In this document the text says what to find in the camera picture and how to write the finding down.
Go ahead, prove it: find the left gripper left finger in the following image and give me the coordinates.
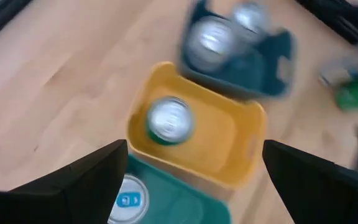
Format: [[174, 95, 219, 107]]
[[0, 139, 129, 224]]

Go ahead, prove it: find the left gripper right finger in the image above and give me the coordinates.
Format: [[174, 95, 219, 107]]
[[262, 139, 358, 224]]

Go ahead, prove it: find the yellow plastic bin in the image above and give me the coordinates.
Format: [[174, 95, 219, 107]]
[[125, 60, 267, 191]]

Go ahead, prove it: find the teal green plastic bin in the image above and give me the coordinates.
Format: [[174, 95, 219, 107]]
[[107, 154, 233, 224]]

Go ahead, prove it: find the dark blue plastic bin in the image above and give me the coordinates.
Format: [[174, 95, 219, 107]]
[[178, 0, 297, 101]]

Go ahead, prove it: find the grey blue Spindrift can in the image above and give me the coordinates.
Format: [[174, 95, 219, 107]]
[[185, 14, 245, 75], [231, 1, 272, 45]]

